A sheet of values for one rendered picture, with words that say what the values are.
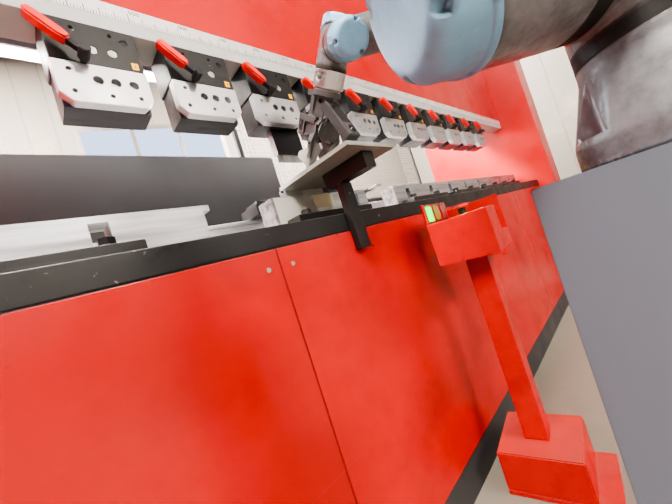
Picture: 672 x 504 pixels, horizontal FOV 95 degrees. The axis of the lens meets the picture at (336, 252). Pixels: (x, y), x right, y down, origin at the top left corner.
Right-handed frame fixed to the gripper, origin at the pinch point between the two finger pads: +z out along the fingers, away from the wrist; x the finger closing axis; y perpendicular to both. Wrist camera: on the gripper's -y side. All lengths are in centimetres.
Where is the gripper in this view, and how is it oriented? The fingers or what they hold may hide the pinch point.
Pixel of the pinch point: (319, 173)
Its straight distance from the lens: 86.9
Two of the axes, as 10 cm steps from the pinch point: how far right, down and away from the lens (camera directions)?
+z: -1.9, 8.7, 4.5
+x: -6.8, 2.1, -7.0
